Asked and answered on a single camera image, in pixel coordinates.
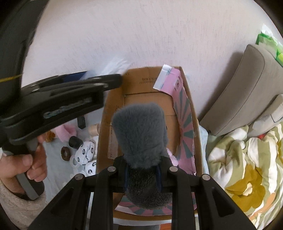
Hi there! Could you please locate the red black lipstick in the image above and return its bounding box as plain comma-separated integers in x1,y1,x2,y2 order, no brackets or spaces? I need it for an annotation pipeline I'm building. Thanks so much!
77,116,86,129

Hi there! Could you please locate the grey fluffy sock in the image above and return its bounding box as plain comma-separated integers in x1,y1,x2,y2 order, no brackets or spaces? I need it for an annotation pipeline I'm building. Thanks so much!
111,103,172,209

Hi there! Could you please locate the white fleece sleeve forearm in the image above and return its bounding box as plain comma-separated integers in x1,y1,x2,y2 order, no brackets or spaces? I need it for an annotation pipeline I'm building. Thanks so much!
1,178,47,229

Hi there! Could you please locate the person's left hand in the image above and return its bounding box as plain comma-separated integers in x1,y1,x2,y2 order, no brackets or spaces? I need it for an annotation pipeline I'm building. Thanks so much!
1,134,47,196

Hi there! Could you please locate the brown fluffy brush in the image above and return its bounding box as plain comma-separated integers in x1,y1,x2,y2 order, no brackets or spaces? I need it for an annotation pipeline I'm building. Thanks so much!
45,130,56,143

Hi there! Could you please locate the pink fluffy slipper sock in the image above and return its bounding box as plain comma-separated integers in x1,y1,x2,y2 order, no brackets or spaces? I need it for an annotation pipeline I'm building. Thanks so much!
54,124,77,142

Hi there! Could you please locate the light blue floral cloth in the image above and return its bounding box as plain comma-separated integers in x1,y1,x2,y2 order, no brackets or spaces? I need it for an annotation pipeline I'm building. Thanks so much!
43,111,102,202

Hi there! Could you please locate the floral green yellow blanket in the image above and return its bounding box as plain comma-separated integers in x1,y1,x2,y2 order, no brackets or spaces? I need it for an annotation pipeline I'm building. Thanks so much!
206,123,282,229

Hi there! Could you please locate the beige small cylinder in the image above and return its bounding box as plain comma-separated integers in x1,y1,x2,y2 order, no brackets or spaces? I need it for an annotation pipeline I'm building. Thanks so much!
88,123,100,137

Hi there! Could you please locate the black round cap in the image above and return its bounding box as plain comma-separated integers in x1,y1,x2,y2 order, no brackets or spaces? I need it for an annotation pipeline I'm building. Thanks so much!
69,136,83,150

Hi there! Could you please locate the white paw print sock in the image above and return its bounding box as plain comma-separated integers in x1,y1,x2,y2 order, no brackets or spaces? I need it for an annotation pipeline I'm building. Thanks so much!
70,140,97,176

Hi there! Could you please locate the cardboard box pink lining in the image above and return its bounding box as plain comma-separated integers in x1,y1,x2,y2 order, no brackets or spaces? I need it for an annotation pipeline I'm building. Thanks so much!
96,66,204,224

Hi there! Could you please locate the grey sofa cushion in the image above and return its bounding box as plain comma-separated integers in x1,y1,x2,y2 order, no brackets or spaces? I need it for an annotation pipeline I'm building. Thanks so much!
200,45,282,136

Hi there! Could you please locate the green packet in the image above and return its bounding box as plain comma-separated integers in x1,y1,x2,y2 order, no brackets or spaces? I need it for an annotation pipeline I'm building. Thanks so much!
256,24,283,66

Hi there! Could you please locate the brown scrunchie ring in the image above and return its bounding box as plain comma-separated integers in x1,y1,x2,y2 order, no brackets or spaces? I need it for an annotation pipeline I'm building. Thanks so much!
60,146,72,162

